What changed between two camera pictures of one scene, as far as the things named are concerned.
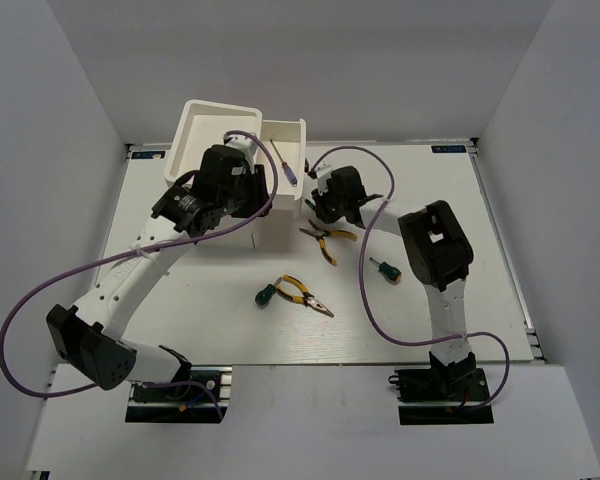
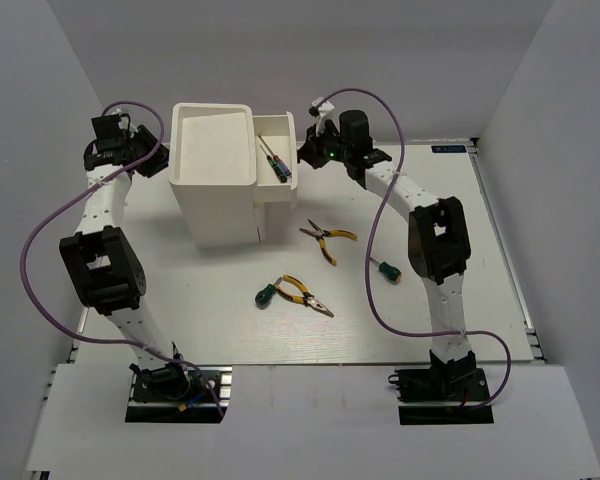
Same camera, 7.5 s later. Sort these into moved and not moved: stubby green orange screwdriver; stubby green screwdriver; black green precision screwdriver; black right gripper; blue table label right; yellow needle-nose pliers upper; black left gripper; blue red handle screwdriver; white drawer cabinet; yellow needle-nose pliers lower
Moved: black right gripper; black green precision screwdriver; blue red handle screwdriver; black left gripper
Not moved: blue table label right; stubby green screwdriver; yellow needle-nose pliers lower; white drawer cabinet; yellow needle-nose pliers upper; stubby green orange screwdriver
